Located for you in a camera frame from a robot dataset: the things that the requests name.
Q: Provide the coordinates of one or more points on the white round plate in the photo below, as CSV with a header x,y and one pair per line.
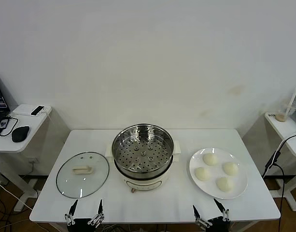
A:
x,y
217,191

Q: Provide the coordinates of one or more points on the white wall socket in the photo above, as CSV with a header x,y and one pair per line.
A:
x,y
33,160

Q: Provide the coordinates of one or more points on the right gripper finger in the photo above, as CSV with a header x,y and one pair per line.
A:
x,y
220,206
196,213

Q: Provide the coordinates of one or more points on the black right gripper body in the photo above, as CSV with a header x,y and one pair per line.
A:
x,y
219,226

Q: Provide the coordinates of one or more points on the cream electric cooker pot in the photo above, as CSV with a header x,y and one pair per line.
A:
x,y
147,184

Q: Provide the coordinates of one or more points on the white steamed baozi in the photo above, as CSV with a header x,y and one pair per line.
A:
x,y
225,184
230,168
210,159
202,173

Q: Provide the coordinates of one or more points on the clear plastic drink cup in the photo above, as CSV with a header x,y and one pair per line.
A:
x,y
287,110

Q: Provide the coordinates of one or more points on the black computer mouse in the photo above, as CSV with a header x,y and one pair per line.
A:
x,y
20,134

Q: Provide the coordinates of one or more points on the perforated steel steamer basket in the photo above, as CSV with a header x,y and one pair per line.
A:
x,y
143,154

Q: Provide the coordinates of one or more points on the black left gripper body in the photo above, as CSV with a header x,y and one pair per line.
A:
x,y
80,224

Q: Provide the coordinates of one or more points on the white side table with laptop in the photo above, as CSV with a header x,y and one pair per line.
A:
x,y
5,145

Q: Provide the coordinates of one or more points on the white rectangular table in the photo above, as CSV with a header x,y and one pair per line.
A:
x,y
162,207

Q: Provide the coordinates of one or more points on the white side table with cup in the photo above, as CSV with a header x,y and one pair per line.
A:
x,y
280,128

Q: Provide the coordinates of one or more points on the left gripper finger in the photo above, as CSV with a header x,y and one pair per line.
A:
x,y
100,209
74,207

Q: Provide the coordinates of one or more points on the flat white box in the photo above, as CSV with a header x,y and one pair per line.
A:
x,y
22,110

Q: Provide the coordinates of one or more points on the black and white handheld device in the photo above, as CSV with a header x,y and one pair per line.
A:
x,y
38,110

